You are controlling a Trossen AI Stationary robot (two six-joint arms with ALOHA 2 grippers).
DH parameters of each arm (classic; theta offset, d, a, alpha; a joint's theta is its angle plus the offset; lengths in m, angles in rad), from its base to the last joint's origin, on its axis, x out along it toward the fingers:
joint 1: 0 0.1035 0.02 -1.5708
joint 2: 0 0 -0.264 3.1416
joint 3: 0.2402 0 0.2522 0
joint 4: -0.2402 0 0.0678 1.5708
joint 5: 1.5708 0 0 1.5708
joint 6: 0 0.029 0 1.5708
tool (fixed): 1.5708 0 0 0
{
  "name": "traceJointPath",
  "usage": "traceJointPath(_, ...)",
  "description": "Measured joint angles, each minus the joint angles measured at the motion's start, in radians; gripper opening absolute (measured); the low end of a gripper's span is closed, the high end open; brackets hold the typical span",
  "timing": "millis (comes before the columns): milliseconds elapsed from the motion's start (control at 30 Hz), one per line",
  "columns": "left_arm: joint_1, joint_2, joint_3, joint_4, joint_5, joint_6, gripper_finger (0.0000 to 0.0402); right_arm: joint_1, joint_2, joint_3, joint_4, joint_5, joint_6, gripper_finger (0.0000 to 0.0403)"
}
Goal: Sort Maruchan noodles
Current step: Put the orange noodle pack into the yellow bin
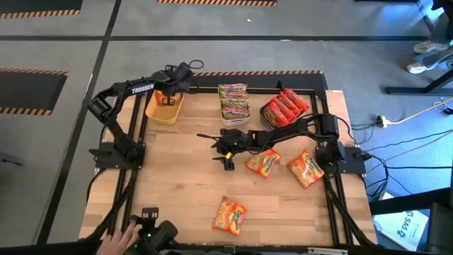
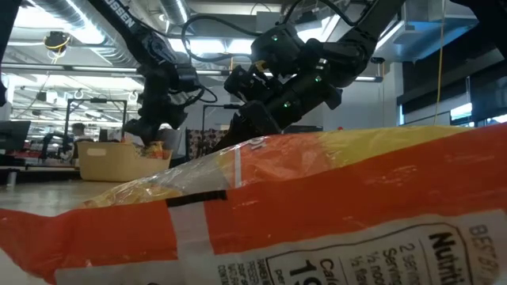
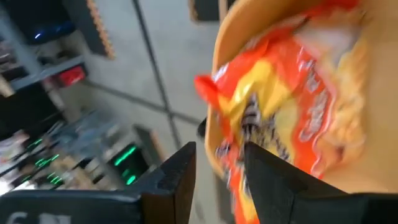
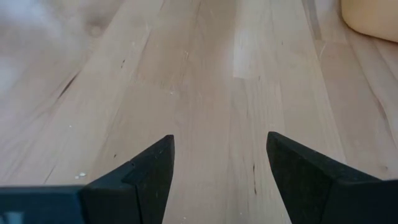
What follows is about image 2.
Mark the orange Maruchan ramen packet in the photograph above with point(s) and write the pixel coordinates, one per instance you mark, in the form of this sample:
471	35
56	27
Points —
152	151
317	190

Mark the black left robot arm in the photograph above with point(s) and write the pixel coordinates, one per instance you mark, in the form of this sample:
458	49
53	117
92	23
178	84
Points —
123	20

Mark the black monitor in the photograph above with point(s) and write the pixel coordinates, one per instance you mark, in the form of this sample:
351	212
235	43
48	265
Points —
14	134

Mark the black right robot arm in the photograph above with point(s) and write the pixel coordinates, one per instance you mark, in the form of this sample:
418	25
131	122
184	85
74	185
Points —
368	31

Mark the thin black stand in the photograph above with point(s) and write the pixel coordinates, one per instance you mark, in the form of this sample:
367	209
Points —
231	106

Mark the black rack frame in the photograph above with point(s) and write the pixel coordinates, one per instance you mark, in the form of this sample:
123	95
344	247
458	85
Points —
99	101

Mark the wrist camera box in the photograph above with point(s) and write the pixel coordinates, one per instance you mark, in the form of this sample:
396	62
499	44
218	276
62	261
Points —
247	85
188	81

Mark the patterned chair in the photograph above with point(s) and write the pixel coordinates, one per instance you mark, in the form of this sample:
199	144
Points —
206	142

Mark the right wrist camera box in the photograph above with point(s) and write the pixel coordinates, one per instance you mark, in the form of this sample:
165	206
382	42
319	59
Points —
247	85

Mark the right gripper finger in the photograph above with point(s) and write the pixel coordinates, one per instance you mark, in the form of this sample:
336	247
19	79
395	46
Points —
247	122

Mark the ceiling light tube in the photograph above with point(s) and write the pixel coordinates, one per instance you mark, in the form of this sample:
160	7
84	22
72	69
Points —
99	69
368	78

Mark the yellow plastic bin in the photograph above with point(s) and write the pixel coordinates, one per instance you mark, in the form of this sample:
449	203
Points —
111	166

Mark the silver ventilation duct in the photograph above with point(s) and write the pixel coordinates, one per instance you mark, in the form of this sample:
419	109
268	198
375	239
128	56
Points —
428	35

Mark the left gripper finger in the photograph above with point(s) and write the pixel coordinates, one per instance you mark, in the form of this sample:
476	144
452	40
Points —
172	120
142	130

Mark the person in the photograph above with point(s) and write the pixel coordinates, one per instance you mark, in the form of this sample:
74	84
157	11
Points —
79	130

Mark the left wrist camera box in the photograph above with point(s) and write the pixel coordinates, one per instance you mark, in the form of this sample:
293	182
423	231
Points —
188	81

